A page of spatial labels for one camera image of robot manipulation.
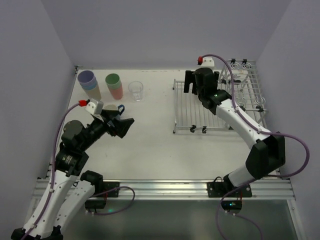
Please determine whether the dark blue ceramic mug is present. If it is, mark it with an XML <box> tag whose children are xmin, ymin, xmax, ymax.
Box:
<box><xmin>103</xmin><ymin>104</ymin><xmax>125</xmax><ymax>118</ymax></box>

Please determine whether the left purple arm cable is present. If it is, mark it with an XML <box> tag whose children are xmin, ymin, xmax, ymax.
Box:
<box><xmin>19</xmin><ymin>99</ymin><xmax>88</xmax><ymax>240</ymax></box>

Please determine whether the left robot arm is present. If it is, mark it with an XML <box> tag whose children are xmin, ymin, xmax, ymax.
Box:
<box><xmin>11</xmin><ymin>108</ymin><xmax>135</xmax><ymax>240</ymax></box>

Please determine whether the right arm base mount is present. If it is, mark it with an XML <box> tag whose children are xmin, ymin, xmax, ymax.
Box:
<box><xmin>206</xmin><ymin>176</ymin><xmax>253</xmax><ymax>215</ymax></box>

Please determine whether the aluminium mounting rail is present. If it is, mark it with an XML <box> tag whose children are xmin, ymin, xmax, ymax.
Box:
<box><xmin>32</xmin><ymin>178</ymin><xmax>293</xmax><ymax>201</ymax></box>

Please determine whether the lavender plastic cup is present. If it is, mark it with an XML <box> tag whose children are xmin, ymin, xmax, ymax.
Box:
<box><xmin>77</xmin><ymin>70</ymin><xmax>95</xmax><ymax>84</ymax></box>

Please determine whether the metal wire dish rack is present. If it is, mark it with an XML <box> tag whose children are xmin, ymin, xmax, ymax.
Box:
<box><xmin>172</xmin><ymin>58</ymin><xmax>268</xmax><ymax>134</ymax></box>

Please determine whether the green plastic cup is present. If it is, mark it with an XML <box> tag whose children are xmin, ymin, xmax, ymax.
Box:
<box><xmin>105</xmin><ymin>73</ymin><xmax>122</xmax><ymax>90</ymax></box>

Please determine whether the light blue plastic cup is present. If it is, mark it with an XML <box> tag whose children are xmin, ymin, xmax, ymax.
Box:
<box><xmin>79</xmin><ymin>79</ymin><xmax>98</xmax><ymax>91</ymax></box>

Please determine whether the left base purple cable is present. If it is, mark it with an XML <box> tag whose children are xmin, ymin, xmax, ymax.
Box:
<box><xmin>86</xmin><ymin>186</ymin><xmax>136</xmax><ymax>216</ymax></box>

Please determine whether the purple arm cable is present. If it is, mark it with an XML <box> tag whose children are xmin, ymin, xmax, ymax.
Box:
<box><xmin>197</xmin><ymin>53</ymin><xmax>311</xmax><ymax>201</ymax></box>
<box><xmin>19</xmin><ymin>99</ymin><xmax>88</xmax><ymax>240</ymax></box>

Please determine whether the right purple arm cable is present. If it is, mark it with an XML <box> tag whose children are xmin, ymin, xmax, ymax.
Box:
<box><xmin>197</xmin><ymin>53</ymin><xmax>311</xmax><ymax>201</ymax></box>

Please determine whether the pink plastic cup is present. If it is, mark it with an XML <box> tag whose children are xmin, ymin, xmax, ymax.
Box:
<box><xmin>108</xmin><ymin>86</ymin><xmax>123</xmax><ymax>100</ymax></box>

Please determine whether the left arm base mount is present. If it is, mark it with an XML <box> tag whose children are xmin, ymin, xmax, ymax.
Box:
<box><xmin>84</xmin><ymin>181</ymin><xmax>120</xmax><ymax>213</ymax></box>

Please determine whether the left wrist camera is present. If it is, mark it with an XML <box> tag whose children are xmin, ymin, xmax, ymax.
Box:
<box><xmin>85</xmin><ymin>98</ymin><xmax>104</xmax><ymax>120</ymax></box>

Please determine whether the clear drinking glass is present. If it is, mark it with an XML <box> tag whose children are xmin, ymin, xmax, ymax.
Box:
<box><xmin>128</xmin><ymin>81</ymin><xmax>144</xmax><ymax>102</ymax></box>

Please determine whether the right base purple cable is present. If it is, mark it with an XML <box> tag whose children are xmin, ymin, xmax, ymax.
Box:
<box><xmin>215</xmin><ymin>197</ymin><xmax>266</xmax><ymax>240</ymax></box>

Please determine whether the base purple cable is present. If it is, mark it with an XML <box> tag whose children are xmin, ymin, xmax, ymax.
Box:
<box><xmin>86</xmin><ymin>186</ymin><xmax>136</xmax><ymax>216</ymax></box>
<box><xmin>215</xmin><ymin>197</ymin><xmax>266</xmax><ymax>240</ymax></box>

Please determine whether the beige plastic cup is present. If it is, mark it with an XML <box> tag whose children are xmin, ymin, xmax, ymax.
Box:
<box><xmin>85</xmin><ymin>86</ymin><xmax>102</xmax><ymax>100</ymax></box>

